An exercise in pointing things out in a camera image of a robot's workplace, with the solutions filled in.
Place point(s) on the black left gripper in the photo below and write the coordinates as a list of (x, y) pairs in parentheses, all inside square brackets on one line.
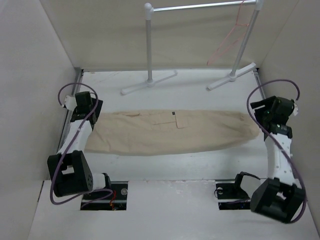
[(98, 108)]

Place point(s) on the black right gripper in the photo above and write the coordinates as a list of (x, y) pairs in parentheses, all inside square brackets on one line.
[(268, 102)]

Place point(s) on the beige trousers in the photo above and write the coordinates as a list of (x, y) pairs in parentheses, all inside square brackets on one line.
[(169, 132)]

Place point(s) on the pink wire hanger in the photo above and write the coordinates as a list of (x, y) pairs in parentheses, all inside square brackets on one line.
[(231, 39)]

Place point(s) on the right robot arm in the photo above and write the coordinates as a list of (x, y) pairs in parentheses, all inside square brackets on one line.
[(278, 197)]

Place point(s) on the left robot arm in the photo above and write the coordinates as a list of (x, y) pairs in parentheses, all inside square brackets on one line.
[(68, 168)]

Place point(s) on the white clothes rack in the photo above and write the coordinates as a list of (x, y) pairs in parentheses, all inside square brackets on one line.
[(185, 36)]

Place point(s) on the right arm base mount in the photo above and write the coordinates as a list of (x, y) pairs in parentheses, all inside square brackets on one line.
[(230, 195)]

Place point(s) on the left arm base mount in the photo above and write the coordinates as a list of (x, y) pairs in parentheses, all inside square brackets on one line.
[(105, 201)]

